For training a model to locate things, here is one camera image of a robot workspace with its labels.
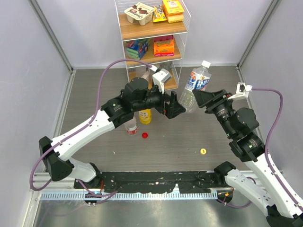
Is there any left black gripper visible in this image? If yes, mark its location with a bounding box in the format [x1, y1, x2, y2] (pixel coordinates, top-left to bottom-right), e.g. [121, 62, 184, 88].
[133, 82, 186, 119]

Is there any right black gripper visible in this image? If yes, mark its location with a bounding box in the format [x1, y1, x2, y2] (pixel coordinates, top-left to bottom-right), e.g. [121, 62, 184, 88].
[191, 88, 235, 137]

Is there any clear blue-label water bottle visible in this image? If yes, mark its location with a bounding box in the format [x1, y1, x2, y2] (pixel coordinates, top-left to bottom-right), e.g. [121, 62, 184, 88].
[179, 66, 212, 113]

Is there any yellow honey pomelo drink bottle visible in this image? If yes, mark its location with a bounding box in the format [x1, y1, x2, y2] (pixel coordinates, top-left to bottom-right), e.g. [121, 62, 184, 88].
[139, 109, 152, 125]

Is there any white blue bottle cap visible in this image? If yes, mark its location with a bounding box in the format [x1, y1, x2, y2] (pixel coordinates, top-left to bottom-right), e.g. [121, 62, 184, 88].
[201, 60, 211, 68]

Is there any red bottle cap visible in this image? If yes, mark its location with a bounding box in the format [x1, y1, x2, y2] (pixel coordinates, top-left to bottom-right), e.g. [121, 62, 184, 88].
[142, 132, 148, 139]

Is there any clear red-label water bottle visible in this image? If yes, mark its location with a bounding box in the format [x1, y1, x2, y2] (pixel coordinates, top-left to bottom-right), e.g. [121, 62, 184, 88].
[124, 117, 138, 135]

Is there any yellow bottle cap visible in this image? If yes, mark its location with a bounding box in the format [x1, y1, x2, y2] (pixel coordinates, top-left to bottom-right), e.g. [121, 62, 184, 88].
[200, 148, 206, 155]

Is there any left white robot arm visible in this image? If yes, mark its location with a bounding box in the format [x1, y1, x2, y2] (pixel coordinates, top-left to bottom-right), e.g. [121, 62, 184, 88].
[39, 78, 185, 188]

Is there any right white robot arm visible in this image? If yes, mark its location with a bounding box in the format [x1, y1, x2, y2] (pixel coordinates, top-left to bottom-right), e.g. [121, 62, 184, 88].
[193, 86, 303, 227]

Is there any white red small box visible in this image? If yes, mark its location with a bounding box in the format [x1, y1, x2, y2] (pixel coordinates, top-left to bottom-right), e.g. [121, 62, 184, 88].
[141, 71, 150, 82]

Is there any clear glass jar on shelf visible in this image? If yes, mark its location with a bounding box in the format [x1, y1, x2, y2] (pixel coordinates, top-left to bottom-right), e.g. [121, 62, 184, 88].
[160, 61, 172, 71]

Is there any orange snack box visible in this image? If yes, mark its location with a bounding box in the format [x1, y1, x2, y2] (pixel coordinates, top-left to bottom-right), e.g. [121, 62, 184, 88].
[153, 35, 175, 57]

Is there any blue green box stack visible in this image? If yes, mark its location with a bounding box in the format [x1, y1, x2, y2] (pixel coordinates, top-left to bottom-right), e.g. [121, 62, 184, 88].
[125, 38, 150, 60]

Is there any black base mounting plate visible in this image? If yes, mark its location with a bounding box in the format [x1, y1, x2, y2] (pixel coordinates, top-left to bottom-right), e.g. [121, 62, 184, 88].
[85, 171, 229, 194]

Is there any yellow sponge pack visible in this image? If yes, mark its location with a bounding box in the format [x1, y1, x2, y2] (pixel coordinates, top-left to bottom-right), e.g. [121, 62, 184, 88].
[162, 0, 184, 23]

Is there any yellow M&M candy bag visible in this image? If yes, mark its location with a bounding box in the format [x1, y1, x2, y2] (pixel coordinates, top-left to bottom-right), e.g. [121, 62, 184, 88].
[152, 5, 167, 23]

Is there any chocolate pudding cup pack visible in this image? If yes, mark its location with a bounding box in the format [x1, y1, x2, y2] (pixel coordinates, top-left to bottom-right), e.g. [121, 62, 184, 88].
[124, 2, 154, 26]

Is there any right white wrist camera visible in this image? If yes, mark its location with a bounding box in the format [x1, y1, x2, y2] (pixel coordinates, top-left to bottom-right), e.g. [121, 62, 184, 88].
[228, 82, 252, 101]

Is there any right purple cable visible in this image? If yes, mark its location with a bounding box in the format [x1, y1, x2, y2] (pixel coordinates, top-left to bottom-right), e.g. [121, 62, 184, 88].
[250, 87, 303, 209]

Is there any white wire shelf rack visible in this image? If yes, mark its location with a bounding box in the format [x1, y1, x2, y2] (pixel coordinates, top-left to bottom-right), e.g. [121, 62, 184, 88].
[114, 0, 191, 90]

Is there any slotted aluminium cable rail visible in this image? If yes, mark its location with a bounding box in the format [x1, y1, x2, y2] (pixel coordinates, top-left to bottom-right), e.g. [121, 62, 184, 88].
[40, 191, 218, 201]

